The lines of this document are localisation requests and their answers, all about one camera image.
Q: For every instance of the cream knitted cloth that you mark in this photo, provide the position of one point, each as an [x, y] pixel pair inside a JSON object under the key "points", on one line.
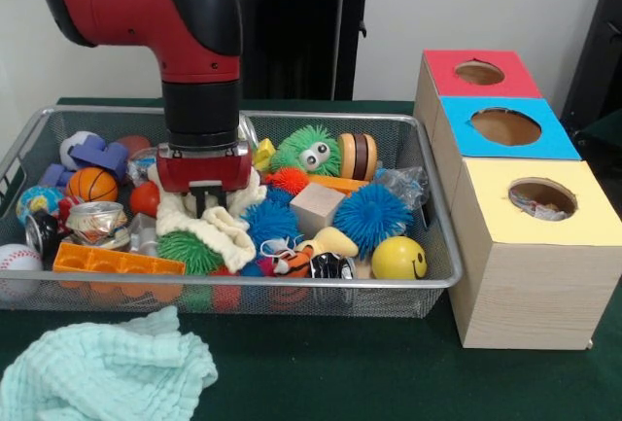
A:
{"points": [[228, 236]]}

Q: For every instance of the light wooden cube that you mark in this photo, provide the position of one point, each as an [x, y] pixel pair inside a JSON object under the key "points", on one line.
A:
{"points": [[318, 202]]}

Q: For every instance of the wooden box with three holes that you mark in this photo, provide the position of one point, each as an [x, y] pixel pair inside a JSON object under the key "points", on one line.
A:
{"points": [[534, 294]]}

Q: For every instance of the multicoloured frayed cloth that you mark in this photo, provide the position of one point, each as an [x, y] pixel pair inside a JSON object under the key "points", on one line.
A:
{"points": [[537, 207]]}

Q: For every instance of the red rubber ball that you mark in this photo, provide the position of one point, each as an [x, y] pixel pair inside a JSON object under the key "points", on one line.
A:
{"points": [[145, 197]]}

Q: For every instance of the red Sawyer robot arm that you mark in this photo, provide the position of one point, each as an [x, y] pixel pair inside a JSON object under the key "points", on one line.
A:
{"points": [[146, 3]]}

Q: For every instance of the orange plastic tray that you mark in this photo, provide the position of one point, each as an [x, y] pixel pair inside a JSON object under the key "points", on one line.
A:
{"points": [[116, 263]]}

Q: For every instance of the green spiky ball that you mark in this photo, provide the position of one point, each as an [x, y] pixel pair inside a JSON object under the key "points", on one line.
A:
{"points": [[187, 251]]}

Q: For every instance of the orange basketball toy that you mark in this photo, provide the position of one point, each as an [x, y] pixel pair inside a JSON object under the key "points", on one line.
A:
{"points": [[92, 184]]}

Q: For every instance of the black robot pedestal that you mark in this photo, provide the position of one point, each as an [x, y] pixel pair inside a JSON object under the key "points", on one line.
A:
{"points": [[301, 27]]}

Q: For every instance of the blue spiky ball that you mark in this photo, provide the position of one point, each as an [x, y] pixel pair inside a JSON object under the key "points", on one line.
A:
{"points": [[371, 214], [269, 221]]}

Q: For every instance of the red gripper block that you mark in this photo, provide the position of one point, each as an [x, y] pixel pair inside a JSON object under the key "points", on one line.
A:
{"points": [[204, 170]]}

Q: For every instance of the white baseball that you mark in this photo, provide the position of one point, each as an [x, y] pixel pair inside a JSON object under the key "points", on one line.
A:
{"points": [[19, 258]]}

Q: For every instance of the light blue muslin cloth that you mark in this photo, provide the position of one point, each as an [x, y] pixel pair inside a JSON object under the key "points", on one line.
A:
{"points": [[97, 372]]}

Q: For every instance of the yellow smiley ball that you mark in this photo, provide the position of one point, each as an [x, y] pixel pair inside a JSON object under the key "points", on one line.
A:
{"points": [[399, 258]]}

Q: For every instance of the green fuzzy toy with eyes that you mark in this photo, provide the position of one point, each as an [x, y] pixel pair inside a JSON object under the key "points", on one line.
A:
{"points": [[306, 149]]}

